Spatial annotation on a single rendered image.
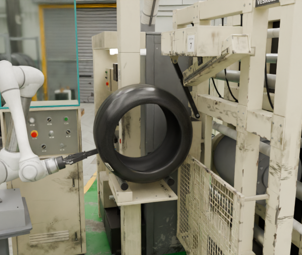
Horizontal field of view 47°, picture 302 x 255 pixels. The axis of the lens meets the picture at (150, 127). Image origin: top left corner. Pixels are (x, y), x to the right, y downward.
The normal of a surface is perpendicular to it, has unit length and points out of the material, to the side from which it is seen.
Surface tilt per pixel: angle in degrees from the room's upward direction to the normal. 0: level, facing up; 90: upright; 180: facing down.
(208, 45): 90
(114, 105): 58
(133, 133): 90
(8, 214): 90
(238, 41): 72
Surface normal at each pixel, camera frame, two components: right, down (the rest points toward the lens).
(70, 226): 0.25, 0.21
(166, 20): -0.10, 0.21
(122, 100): -0.22, -0.44
